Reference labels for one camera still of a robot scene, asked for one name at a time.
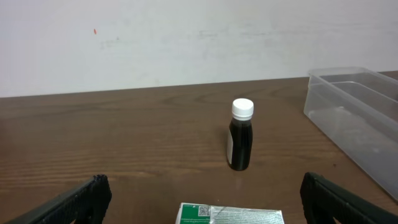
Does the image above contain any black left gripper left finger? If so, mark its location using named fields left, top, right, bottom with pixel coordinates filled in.
left=9, top=174, right=112, bottom=224

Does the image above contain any dark bottle white cap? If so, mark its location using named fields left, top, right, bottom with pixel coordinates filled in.
left=226, top=98, right=254, bottom=171

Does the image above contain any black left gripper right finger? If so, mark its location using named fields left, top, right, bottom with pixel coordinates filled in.
left=300, top=172, right=397, bottom=224

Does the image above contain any clear plastic container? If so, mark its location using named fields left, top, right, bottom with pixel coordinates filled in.
left=303, top=67, right=397, bottom=199

